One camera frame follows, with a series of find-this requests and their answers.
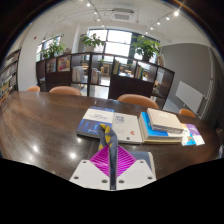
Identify ceiling spot lights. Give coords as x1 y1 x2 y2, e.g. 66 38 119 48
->
78 0 181 31

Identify ceiling air conditioner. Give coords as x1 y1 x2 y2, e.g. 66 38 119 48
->
110 8 136 23

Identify dark open shelf unit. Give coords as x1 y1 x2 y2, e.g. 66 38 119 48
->
35 52 176 109

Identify beige book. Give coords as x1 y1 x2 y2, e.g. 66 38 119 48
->
146 107 184 134

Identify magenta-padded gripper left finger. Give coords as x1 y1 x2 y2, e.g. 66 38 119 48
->
69 145 111 191

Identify dark blue book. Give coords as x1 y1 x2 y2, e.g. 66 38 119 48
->
75 106 116 139

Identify large potted plant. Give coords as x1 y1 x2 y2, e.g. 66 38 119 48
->
130 35 161 63

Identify bushy potted plant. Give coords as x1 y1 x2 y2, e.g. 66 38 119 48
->
41 41 66 60

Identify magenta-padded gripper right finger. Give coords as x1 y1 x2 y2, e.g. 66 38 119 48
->
116 145 157 191

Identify large blue book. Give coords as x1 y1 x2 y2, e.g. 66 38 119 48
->
139 111 184 145

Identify white wall radiator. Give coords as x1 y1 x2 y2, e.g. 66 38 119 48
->
174 80 205 116

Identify tall wall bookshelf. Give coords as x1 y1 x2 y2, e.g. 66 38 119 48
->
0 48 22 99

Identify white book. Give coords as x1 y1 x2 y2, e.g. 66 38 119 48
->
111 112 144 145

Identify orange chairs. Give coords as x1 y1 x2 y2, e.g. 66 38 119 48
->
26 85 197 118

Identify purple booklet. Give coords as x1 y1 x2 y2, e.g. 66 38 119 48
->
185 123 206 146

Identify colourful booklet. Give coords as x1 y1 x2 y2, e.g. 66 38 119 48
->
180 123 198 147

